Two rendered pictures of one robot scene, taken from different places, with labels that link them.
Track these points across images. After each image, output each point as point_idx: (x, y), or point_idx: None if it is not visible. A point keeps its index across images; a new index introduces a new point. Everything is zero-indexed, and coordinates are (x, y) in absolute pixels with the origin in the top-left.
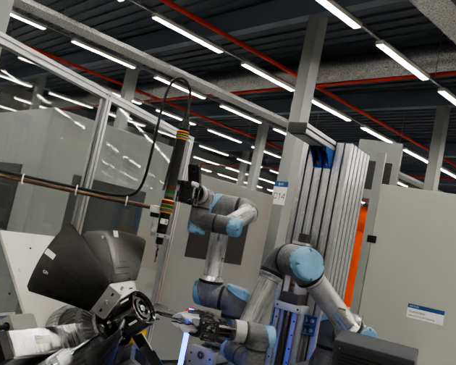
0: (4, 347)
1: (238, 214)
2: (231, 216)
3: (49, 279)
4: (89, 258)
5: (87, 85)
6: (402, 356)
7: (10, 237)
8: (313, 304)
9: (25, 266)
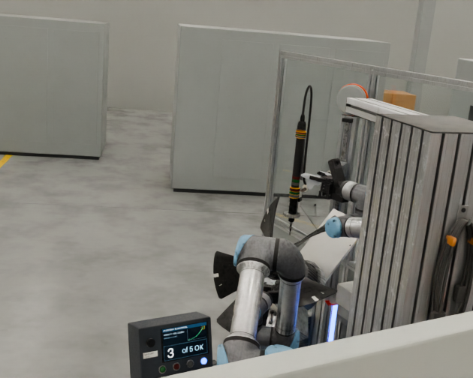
0: None
1: (357, 219)
2: (341, 217)
3: (264, 224)
4: (272, 218)
5: None
6: (139, 321)
7: (335, 214)
8: None
9: (325, 232)
